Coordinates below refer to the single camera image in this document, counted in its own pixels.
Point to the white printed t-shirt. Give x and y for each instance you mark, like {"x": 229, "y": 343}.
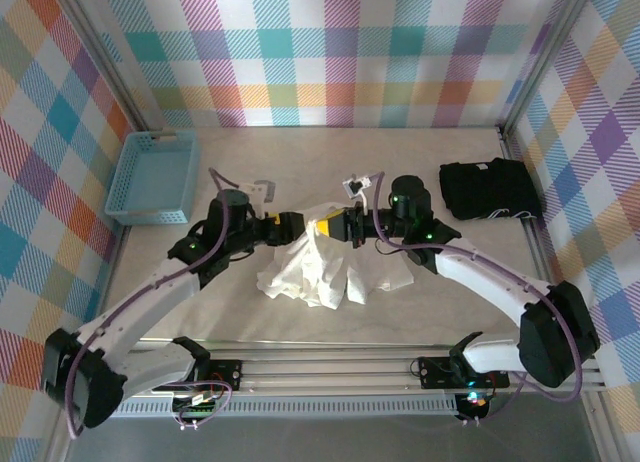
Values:
{"x": 310, "y": 277}

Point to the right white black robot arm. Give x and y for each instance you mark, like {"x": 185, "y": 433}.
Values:
{"x": 490, "y": 282}

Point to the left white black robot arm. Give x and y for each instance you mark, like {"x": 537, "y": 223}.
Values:
{"x": 140, "y": 302}

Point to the folded black t-shirt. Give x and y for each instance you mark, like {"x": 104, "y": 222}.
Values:
{"x": 490, "y": 189}

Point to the blue plastic basket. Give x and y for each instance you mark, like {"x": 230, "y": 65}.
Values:
{"x": 150, "y": 172}

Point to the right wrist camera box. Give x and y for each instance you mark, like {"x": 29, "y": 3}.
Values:
{"x": 356, "y": 186}

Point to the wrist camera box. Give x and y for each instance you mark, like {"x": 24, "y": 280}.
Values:
{"x": 356, "y": 186}
{"x": 257, "y": 187}

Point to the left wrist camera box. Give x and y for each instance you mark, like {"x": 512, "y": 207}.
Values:
{"x": 257, "y": 187}

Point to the aluminium side rail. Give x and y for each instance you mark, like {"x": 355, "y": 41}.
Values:
{"x": 535, "y": 242}

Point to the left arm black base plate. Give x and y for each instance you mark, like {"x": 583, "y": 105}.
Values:
{"x": 230, "y": 369}

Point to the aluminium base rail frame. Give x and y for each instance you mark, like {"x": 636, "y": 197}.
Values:
{"x": 325, "y": 369}

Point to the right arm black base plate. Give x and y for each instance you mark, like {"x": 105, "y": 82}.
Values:
{"x": 435, "y": 372}

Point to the right aluminium frame post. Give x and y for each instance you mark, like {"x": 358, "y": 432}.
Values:
{"x": 549, "y": 47}

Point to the aluminium frame post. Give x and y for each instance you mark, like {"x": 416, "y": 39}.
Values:
{"x": 104, "y": 47}
{"x": 549, "y": 47}

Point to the left aluminium frame post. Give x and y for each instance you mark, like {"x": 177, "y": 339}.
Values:
{"x": 104, "y": 47}

